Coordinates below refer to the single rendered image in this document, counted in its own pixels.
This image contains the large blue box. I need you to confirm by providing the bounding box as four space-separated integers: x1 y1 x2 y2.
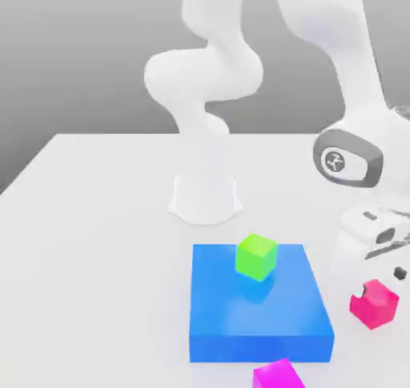
188 242 336 364

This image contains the small green cube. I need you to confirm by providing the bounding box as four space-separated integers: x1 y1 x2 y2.
235 233 279 282

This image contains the small red cube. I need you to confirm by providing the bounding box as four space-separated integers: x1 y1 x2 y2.
348 278 400 331

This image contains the small magenta cube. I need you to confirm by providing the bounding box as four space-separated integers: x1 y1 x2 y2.
251 358 307 388

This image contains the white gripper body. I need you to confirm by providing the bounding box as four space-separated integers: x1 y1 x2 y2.
330 230 410 282

